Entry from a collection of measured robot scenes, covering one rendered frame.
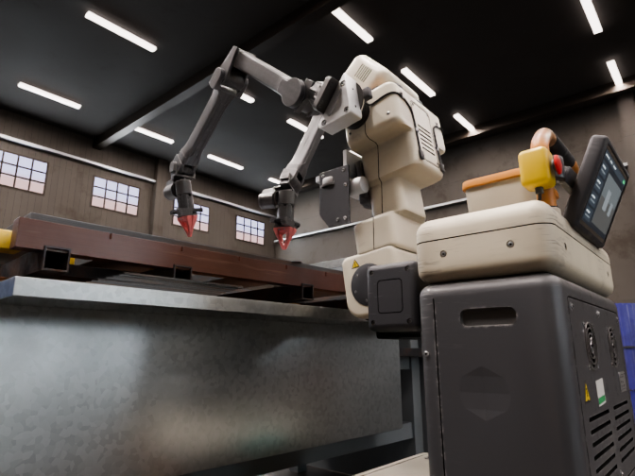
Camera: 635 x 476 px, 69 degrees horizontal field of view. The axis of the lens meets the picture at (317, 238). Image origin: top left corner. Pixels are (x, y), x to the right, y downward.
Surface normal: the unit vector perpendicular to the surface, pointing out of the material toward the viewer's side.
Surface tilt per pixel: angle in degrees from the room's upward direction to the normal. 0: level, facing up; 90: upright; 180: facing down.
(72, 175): 90
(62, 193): 90
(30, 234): 90
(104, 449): 90
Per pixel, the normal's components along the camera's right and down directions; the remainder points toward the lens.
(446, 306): -0.65, -0.18
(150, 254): 0.73, -0.17
